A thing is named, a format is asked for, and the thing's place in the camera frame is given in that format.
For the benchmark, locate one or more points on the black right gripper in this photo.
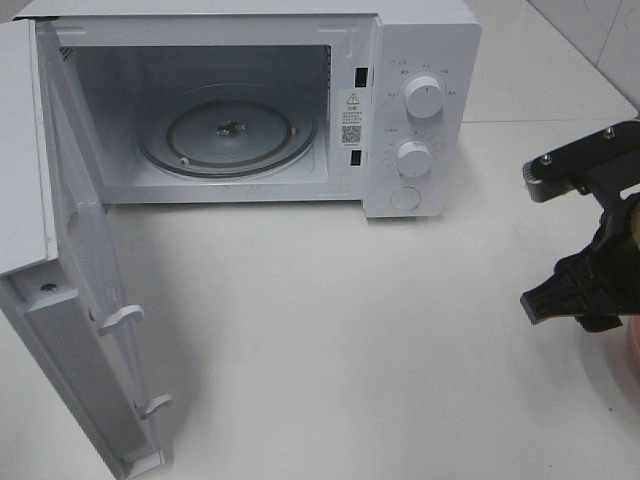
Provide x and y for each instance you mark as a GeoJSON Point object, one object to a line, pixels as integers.
{"type": "Point", "coordinates": [596, 299]}

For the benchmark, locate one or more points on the pink round plate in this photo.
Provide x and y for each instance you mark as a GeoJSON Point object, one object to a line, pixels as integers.
{"type": "Point", "coordinates": [633, 341]}

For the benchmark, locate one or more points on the white round door button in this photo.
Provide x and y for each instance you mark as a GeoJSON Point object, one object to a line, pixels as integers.
{"type": "Point", "coordinates": [405, 199]}

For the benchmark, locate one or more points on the white timer knob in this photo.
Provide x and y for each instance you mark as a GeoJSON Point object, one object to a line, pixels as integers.
{"type": "Point", "coordinates": [414, 159]}

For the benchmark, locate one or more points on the white microwave door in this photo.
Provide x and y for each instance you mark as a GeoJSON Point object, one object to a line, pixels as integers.
{"type": "Point", "coordinates": [61, 288]}

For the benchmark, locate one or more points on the white upper power knob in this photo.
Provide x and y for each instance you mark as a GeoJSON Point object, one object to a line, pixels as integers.
{"type": "Point", "coordinates": [423, 95]}

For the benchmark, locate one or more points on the white microwave oven body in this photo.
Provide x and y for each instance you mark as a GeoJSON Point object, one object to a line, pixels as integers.
{"type": "Point", "coordinates": [130, 53]}

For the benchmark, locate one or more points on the white warning label sticker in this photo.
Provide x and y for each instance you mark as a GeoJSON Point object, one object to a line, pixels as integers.
{"type": "Point", "coordinates": [354, 107]}

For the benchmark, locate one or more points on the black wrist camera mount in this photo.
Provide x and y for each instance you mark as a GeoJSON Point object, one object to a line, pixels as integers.
{"type": "Point", "coordinates": [603, 164]}

